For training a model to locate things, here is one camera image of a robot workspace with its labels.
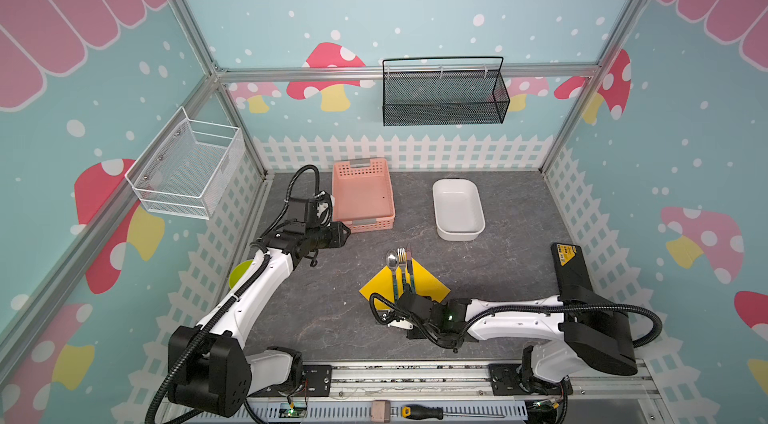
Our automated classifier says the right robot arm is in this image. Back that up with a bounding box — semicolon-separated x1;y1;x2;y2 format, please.
369;285;663;395

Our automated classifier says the yellow paper napkin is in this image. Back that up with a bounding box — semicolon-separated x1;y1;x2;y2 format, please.
360;258;450;302

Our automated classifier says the white plastic bin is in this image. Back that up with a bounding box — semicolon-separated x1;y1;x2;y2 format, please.
432;178;485;242

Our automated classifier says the pink plastic basket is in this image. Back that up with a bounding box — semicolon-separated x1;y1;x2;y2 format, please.
332;158;396;233

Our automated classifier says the black box yellow label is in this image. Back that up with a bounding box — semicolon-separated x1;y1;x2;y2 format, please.
550;242;593;304

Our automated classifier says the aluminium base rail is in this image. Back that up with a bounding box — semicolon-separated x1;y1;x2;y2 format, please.
161;359;661;424

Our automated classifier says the fork with teal handle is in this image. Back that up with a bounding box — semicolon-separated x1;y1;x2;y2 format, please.
396;248;412;292

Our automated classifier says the green plastic bowl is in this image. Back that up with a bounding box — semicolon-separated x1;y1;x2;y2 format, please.
228;260;252;290

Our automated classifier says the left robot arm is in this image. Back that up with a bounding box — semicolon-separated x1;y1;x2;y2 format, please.
145;191;351;423

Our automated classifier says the white wire mesh basket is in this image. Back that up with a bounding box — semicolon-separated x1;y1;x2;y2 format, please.
125;108;245;220

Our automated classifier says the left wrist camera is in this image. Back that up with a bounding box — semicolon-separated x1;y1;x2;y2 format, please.
315;191;333;226

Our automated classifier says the spoon with teal handle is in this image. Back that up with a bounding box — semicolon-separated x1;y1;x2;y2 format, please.
385;250;400;302

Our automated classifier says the yellow black screwdriver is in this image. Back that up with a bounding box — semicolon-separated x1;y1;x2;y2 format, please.
400;404;506;420

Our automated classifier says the black wire mesh basket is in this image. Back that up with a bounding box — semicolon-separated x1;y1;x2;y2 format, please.
381;56;511;127

